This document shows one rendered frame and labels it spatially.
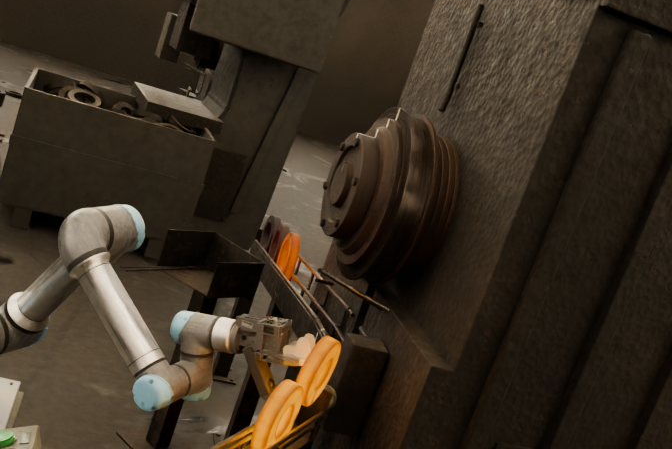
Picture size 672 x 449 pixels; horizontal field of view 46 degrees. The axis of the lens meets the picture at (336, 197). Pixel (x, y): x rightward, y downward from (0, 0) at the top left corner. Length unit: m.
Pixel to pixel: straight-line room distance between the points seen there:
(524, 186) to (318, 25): 3.12
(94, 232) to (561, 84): 1.05
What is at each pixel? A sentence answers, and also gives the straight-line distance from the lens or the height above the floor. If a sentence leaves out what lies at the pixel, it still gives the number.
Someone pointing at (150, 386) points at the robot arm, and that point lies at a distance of 1.71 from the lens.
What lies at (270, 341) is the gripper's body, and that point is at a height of 0.81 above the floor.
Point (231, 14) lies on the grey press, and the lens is 4.53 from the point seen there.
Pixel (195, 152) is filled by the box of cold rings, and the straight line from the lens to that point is 4.41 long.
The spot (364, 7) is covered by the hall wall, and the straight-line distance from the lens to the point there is 12.35.
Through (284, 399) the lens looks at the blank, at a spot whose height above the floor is 0.78.
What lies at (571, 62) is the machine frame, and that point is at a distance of 1.70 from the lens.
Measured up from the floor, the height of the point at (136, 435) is 0.01.
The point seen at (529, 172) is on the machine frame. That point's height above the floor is 1.33.
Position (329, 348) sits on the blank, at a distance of 1.67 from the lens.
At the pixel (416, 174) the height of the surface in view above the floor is 1.22.
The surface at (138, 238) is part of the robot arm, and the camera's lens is 1.93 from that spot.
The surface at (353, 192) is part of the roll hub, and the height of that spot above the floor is 1.12.
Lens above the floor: 1.44
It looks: 10 degrees down
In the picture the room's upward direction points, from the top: 19 degrees clockwise
